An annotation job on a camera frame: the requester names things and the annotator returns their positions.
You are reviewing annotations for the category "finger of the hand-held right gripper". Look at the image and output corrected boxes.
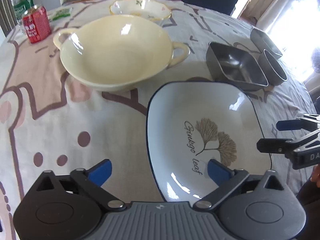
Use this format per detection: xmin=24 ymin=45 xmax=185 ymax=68
xmin=257 ymin=130 xmax=320 ymax=156
xmin=277 ymin=114 xmax=320 ymax=132

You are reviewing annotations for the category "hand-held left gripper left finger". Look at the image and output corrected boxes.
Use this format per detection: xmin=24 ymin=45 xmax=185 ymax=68
xmin=34 ymin=159 xmax=127 ymax=210

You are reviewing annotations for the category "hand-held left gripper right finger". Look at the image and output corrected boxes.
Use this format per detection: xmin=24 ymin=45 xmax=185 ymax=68
xmin=194 ymin=159 xmax=286 ymax=210

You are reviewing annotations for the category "oval steel dish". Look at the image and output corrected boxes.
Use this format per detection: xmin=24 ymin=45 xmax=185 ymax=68
xmin=258 ymin=49 xmax=287 ymax=86

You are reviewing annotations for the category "white square leaf-print plate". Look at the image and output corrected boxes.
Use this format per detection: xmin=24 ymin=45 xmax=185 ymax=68
xmin=146 ymin=81 xmax=273 ymax=202

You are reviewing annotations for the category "large square steel dish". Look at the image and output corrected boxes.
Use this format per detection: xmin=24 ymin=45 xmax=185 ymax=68
xmin=206 ymin=42 xmax=269 ymax=92

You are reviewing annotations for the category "rectangular steel dish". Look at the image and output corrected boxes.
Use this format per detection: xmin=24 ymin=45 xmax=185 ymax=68
xmin=250 ymin=27 xmax=283 ymax=60

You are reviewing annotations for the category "cream two-handled bowl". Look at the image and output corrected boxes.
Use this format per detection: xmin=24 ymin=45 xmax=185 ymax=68
xmin=53 ymin=14 xmax=191 ymax=92

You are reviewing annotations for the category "small floral white bowl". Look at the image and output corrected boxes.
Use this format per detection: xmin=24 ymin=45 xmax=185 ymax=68
xmin=109 ymin=0 xmax=172 ymax=22

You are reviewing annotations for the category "person's right hand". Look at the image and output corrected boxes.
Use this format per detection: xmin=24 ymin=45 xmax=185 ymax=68
xmin=310 ymin=165 xmax=320 ymax=188

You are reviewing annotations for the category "bear-print tablecloth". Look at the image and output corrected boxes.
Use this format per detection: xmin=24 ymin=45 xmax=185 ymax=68
xmin=0 ymin=0 xmax=320 ymax=240

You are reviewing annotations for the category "beige curtain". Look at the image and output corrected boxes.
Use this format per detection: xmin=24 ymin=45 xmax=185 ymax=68
xmin=260 ymin=0 xmax=303 ymax=32

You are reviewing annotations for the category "red soda can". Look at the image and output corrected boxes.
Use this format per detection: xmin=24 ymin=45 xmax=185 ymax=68
xmin=22 ymin=5 xmax=52 ymax=44

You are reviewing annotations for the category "green packet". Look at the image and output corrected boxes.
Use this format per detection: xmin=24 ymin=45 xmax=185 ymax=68
xmin=51 ymin=7 xmax=73 ymax=21

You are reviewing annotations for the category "clear plastic water bottle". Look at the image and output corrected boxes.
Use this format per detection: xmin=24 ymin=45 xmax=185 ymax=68
xmin=10 ymin=0 xmax=35 ymax=34

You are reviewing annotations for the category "grey ribbed panel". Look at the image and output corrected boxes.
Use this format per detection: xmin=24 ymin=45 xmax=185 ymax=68
xmin=0 ymin=0 xmax=17 ymax=34

